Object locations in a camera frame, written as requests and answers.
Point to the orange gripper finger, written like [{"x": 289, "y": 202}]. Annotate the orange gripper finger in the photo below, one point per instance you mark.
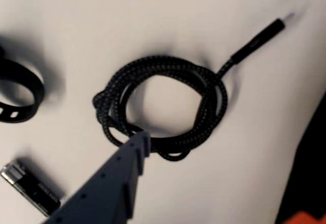
[{"x": 305, "y": 219}]

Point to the black silver flash drive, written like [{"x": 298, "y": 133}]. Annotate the black silver flash drive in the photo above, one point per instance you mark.
[{"x": 30, "y": 185}]

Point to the grey-blue gripper finger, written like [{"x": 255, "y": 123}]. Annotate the grey-blue gripper finger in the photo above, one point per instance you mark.
[{"x": 107, "y": 188}]

